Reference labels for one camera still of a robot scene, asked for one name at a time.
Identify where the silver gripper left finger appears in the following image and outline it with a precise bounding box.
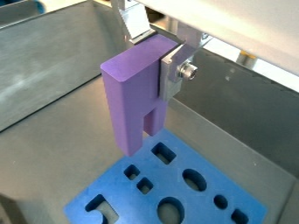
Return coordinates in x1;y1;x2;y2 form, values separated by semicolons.
110;0;155;45

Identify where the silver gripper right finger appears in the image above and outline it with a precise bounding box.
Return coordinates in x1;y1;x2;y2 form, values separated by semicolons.
159;22;213;101

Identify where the purple double-square peg block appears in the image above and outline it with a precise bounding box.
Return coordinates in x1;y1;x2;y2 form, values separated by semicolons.
101;34;177;156

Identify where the grey metal bin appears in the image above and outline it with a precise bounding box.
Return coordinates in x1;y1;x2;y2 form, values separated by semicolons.
0;1;299;224

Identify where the blue shape-sorter board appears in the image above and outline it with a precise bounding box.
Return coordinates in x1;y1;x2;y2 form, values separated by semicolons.
65;129;267;224

